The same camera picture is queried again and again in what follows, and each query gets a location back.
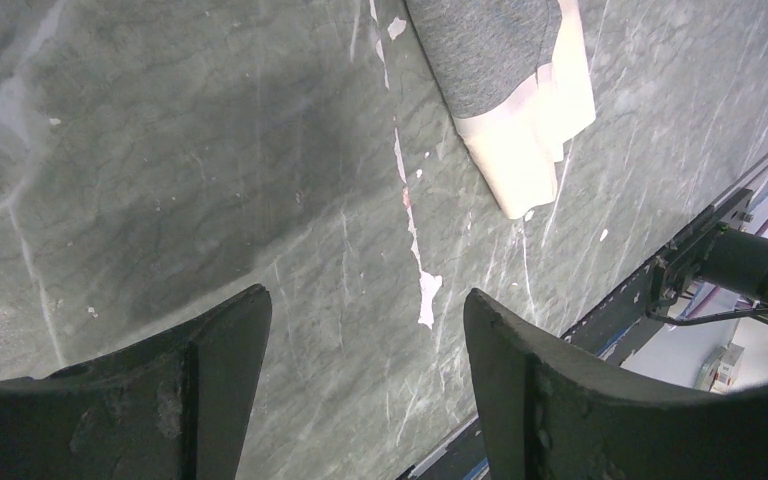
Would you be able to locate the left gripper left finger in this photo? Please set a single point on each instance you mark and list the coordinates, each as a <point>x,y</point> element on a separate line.
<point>175,405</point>

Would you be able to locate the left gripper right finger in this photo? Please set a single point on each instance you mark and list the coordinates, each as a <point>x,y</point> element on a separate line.
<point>550,410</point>

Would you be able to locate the grey underwear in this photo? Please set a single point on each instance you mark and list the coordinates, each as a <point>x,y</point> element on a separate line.
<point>516,82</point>

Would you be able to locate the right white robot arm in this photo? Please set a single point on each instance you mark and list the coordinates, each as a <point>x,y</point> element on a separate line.
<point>724,257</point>

